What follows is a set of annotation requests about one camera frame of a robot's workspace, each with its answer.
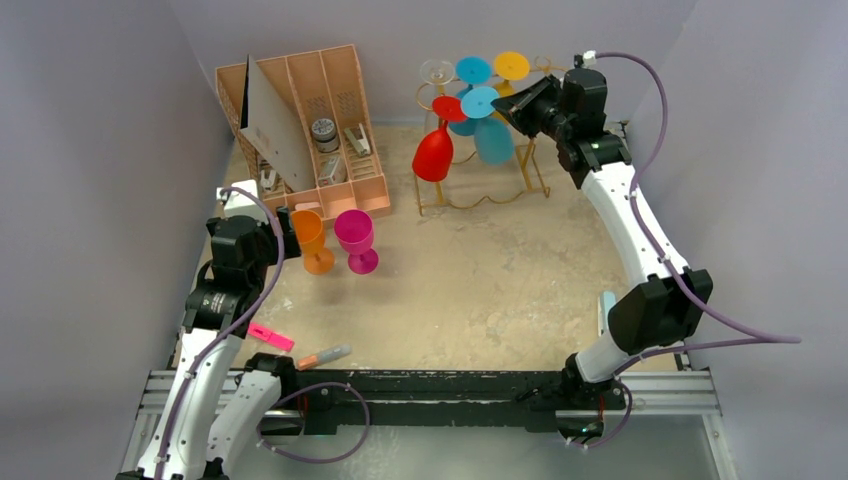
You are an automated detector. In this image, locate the orange wine glass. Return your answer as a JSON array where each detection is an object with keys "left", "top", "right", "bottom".
[{"left": 291, "top": 210, "right": 335, "bottom": 275}]

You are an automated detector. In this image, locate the blue wine glass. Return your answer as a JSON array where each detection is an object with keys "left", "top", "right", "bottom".
[
  {"left": 459, "top": 86, "right": 514, "bottom": 165},
  {"left": 448, "top": 56, "right": 493, "bottom": 137}
]

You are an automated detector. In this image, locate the magenta wine glass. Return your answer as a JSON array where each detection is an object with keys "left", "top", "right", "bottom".
[{"left": 334, "top": 209, "right": 379, "bottom": 275}]

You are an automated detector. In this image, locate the red wine glass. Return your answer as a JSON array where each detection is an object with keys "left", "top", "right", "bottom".
[{"left": 412, "top": 95, "right": 468, "bottom": 183}]

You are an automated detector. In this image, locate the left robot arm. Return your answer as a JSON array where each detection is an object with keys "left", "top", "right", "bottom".
[{"left": 118, "top": 207, "right": 301, "bottom": 479}]

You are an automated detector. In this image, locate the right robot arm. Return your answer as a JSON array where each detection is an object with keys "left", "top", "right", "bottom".
[{"left": 492, "top": 68, "right": 713, "bottom": 407}]

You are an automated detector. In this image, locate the yellow wine glass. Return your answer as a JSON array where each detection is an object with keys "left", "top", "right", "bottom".
[{"left": 493, "top": 51, "right": 531, "bottom": 97}]

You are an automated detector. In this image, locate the gold wine glass rack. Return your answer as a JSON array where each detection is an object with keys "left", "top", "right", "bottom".
[{"left": 411, "top": 54, "right": 565, "bottom": 215}]

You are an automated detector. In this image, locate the clear wine glass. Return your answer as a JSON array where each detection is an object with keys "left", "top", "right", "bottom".
[{"left": 415, "top": 59, "right": 455, "bottom": 134}]

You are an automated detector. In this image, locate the white box in organizer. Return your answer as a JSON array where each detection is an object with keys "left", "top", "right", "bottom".
[{"left": 317, "top": 154, "right": 347, "bottom": 187}]

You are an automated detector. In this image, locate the pink highlighter marker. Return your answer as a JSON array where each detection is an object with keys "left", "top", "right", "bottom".
[{"left": 248, "top": 323, "right": 295, "bottom": 353}]

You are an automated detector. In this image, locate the grey orange marker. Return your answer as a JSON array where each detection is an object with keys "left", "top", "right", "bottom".
[{"left": 296, "top": 344, "right": 352, "bottom": 371}]

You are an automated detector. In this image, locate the small round tin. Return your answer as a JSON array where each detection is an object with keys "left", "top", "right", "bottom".
[{"left": 310, "top": 117, "right": 340, "bottom": 153}]

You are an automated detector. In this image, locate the stapler in organizer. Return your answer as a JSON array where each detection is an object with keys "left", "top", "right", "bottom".
[{"left": 344, "top": 123, "right": 371, "bottom": 157}]

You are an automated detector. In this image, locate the peach file organizer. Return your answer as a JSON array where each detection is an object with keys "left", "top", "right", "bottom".
[{"left": 215, "top": 45, "right": 391, "bottom": 223}]

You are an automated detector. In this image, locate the light blue eraser bar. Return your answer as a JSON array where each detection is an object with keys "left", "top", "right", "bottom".
[{"left": 597, "top": 290, "right": 617, "bottom": 336}]

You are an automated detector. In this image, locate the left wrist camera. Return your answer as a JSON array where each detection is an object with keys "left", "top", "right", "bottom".
[{"left": 216, "top": 179, "right": 267, "bottom": 222}]

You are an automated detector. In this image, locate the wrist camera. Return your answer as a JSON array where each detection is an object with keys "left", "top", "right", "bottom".
[
  {"left": 216, "top": 179, "right": 267, "bottom": 222},
  {"left": 574, "top": 50, "right": 597, "bottom": 68}
]

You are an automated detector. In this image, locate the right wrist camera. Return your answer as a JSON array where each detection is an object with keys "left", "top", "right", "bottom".
[{"left": 574, "top": 50, "right": 597, "bottom": 68}]

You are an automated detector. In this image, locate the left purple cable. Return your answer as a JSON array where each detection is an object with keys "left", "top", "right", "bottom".
[{"left": 152, "top": 187, "right": 286, "bottom": 480}]

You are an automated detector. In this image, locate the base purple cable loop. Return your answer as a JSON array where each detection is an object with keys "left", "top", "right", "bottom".
[{"left": 255, "top": 382, "right": 371, "bottom": 466}]

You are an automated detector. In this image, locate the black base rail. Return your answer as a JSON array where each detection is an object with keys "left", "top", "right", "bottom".
[{"left": 272, "top": 369, "right": 626, "bottom": 435}]

